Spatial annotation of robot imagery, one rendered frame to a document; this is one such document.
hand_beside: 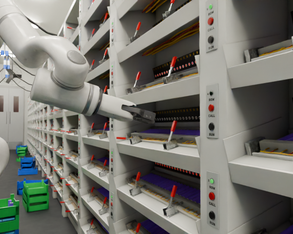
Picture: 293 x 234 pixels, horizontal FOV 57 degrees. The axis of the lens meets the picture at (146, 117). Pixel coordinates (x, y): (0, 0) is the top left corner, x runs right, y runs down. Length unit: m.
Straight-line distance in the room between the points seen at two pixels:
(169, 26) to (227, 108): 0.36
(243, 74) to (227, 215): 0.30
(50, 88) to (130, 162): 0.67
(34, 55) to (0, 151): 0.37
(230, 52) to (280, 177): 0.27
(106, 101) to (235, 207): 0.39
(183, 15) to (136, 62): 0.54
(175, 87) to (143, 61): 0.54
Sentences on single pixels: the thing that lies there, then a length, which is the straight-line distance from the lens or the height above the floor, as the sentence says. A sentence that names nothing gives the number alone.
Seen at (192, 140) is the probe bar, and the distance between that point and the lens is 0.82.
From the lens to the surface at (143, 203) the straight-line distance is 1.00.
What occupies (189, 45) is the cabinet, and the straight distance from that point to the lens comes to 1.10.
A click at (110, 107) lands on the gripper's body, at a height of 0.88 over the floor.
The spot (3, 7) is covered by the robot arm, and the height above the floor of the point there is 1.16.
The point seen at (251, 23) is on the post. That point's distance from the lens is 0.69.
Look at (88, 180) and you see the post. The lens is 1.94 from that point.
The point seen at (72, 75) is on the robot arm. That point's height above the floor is 0.94.
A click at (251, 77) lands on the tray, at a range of 0.57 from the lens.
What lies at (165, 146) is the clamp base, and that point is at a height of 0.77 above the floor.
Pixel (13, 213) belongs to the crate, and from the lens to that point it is 1.78.
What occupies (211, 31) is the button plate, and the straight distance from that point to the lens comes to 0.67.
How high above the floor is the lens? 0.83
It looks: 2 degrees up
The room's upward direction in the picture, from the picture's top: straight up
